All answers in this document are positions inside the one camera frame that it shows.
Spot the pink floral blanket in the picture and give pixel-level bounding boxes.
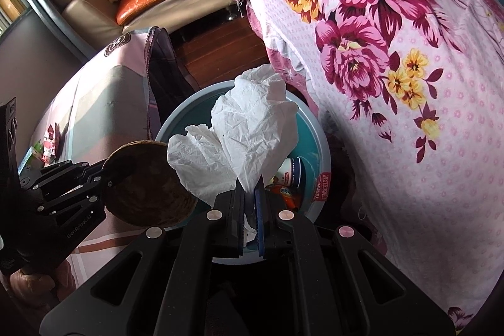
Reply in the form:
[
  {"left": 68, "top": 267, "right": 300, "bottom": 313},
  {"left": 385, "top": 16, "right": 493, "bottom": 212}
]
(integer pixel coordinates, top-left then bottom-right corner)
[{"left": 215, "top": 0, "right": 504, "bottom": 333}]

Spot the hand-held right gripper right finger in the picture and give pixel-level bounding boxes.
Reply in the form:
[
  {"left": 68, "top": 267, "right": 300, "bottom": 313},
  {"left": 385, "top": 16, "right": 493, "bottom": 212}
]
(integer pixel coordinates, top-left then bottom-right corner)
[{"left": 254, "top": 174, "right": 453, "bottom": 336}]

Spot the white cardboard box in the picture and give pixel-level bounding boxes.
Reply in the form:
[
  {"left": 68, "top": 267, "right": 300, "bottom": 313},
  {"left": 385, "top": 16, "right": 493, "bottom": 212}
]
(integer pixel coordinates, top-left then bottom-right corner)
[{"left": 18, "top": 146, "right": 35, "bottom": 174}]

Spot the red white wrapper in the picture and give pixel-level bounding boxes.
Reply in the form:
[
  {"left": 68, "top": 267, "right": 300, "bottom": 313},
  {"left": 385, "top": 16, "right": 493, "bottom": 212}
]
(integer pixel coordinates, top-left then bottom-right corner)
[{"left": 43, "top": 122, "right": 61, "bottom": 164}]

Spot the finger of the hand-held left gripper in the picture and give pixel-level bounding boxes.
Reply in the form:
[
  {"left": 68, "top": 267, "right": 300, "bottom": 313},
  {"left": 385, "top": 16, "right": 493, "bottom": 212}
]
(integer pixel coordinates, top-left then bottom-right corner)
[
  {"left": 20, "top": 160, "right": 115, "bottom": 199},
  {"left": 37, "top": 190, "right": 110, "bottom": 230}
]

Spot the white tissue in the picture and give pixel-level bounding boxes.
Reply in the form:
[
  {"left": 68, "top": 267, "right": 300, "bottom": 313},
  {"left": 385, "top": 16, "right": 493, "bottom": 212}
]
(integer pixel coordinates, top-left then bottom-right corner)
[{"left": 167, "top": 64, "right": 299, "bottom": 244}]

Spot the pastel patterned table cloth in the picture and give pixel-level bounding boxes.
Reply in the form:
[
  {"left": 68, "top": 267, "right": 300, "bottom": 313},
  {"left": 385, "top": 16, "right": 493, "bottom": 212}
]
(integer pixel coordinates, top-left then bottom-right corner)
[{"left": 0, "top": 26, "right": 206, "bottom": 305}]

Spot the orange snack packet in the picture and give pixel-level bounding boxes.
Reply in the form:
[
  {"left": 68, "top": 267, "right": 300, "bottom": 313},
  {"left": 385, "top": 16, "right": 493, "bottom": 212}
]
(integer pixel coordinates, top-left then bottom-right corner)
[{"left": 265, "top": 184, "right": 299, "bottom": 211}]

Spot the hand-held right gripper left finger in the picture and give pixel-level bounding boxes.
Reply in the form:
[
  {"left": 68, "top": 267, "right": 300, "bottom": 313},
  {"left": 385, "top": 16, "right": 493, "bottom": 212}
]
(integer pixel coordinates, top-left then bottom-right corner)
[{"left": 39, "top": 180, "right": 245, "bottom": 336}]

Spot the teal plastic bin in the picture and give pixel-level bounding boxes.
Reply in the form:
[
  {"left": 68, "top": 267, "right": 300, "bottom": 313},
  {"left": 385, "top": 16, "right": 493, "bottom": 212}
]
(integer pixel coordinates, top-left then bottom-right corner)
[{"left": 155, "top": 80, "right": 333, "bottom": 266}]

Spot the brown coconut shell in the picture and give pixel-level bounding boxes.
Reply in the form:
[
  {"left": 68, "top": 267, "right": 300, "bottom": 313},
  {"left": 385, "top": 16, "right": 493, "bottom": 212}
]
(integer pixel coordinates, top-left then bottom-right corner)
[{"left": 101, "top": 140, "right": 198, "bottom": 227}]

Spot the person's left hand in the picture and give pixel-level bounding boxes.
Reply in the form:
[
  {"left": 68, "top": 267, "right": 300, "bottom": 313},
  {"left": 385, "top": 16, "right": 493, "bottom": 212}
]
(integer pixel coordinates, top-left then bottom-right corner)
[{"left": 0, "top": 267, "right": 58, "bottom": 306}]

